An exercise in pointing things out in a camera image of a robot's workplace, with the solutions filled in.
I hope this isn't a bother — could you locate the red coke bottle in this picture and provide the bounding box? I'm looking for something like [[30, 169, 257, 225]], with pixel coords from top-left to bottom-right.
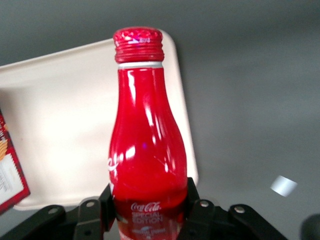
[[106, 26, 189, 240]]

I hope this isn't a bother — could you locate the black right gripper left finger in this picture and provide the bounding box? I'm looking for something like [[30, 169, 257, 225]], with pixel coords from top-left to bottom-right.
[[0, 181, 116, 240]]

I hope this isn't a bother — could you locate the white plastic tray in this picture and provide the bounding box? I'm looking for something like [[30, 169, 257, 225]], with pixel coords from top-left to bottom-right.
[[0, 31, 200, 211]]

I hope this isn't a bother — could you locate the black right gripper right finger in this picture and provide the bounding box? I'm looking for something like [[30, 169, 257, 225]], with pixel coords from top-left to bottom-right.
[[176, 176, 288, 240]]

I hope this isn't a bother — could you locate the white tape piece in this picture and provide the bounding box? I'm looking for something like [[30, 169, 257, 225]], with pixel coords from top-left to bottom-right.
[[270, 175, 298, 198]]

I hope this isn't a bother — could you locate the red snack packet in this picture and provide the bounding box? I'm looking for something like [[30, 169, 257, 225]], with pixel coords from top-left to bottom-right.
[[0, 107, 31, 216]]

